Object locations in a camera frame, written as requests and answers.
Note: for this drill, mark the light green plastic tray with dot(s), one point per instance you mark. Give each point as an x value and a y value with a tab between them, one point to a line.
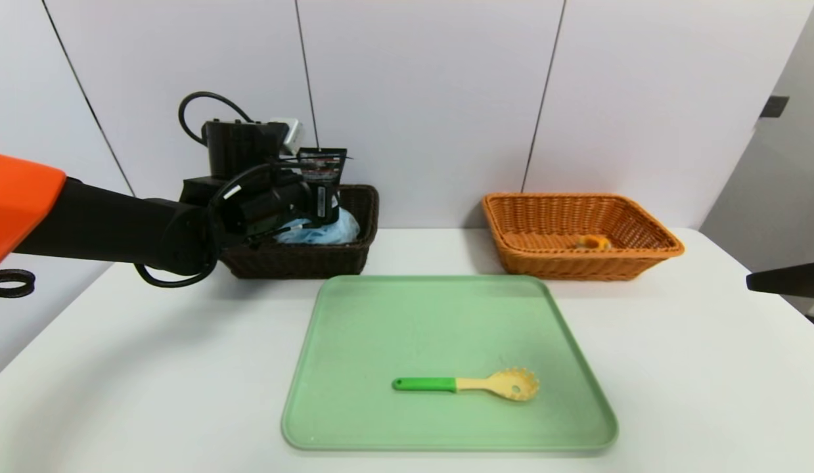
413	328

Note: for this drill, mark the blue mesh bath loofah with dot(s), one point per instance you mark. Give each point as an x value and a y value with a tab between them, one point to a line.
334	231

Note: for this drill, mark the orange peach half toy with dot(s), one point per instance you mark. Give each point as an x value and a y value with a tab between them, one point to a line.
594	243

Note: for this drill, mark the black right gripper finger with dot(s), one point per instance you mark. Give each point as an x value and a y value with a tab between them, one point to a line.
794	281

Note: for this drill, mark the dark wall fixture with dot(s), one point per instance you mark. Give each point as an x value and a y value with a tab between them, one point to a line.
774	106

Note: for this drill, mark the dark brown wicker basket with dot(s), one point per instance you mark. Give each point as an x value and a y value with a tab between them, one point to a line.
301	263

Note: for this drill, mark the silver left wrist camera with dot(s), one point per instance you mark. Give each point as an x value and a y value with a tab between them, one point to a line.
288	131

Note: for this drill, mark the black cosmetic tube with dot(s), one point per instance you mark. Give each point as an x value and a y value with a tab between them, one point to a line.
321	167

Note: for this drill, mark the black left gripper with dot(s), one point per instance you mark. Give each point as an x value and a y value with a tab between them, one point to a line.
325	195

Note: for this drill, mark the orange wicker basket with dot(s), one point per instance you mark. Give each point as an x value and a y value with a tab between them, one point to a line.
577	269

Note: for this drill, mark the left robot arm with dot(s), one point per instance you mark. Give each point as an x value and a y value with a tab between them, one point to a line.
104	223

